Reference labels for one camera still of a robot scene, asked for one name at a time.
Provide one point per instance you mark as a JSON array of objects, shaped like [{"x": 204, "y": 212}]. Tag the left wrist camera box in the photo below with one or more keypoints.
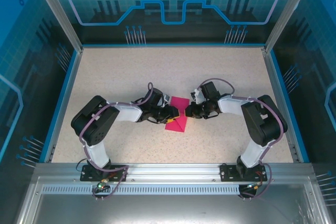
[{"x": 166, "y": 100}]

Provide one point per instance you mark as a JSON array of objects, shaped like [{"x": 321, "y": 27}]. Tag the pink square paper sheet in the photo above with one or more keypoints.
[{"x": 181, "y": 127}]

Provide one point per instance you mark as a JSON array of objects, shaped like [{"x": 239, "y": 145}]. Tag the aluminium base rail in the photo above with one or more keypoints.
[{"x": 173, "y": 171}]

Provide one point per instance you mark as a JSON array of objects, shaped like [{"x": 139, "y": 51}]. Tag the aluminium side rail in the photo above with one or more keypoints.
[{"x": 280, "y": 103}]

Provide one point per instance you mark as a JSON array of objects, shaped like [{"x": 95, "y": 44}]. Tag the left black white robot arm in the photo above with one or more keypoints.
[{"x": 94, "y": 124}]

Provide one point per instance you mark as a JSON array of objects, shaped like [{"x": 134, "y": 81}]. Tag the aluminium frame post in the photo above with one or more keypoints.
[
  {"x": 58, "y": 11},
  {"x": 287, "y": 11}
]

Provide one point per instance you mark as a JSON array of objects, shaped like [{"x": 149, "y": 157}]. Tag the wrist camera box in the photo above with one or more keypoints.
[
  {"x": 166, "y": 100},
  {"x": 197, "y": 96}
]

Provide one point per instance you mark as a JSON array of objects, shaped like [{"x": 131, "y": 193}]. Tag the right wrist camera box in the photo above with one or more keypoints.
[{"x": 197, "y": 96}]

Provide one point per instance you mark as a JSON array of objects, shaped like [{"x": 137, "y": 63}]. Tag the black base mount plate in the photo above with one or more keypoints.
[
  {"x": 228, "y": 172},
  {"x": 89, "y": 175}
]

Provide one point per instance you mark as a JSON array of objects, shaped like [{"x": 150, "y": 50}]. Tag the blue table edge strip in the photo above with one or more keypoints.
[
  {"x": 288, "y": 103},
  {"x": 61, "y": 106}
]

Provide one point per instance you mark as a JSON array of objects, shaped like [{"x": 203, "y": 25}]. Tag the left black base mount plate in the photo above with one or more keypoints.
[{"x": 89, "y": 175}]

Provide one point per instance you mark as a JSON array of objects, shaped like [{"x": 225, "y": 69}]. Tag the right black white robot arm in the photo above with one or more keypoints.
[{"x": 262, "y": 121}]

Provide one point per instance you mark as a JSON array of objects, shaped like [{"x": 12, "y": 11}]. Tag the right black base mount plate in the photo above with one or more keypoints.
[{"x": 228, "y": 172}]

